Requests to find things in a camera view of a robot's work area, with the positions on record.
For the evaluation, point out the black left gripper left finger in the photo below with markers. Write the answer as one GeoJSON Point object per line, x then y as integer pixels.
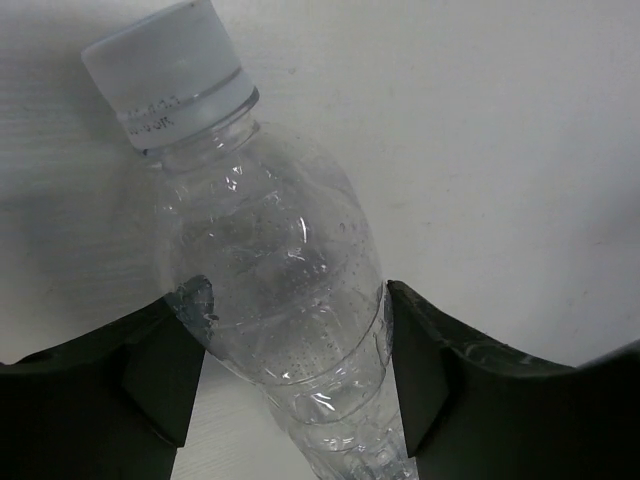
{"type": "Point", "coordinates": [115, 403]}

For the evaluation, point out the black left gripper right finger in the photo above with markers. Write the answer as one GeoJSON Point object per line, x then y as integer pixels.
{"type": "Point", "coordinates": [475, 408]}

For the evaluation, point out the long clear plastic bottle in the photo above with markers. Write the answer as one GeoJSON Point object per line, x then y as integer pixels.
{"type": "Point", "coordinates": [262, 248]}

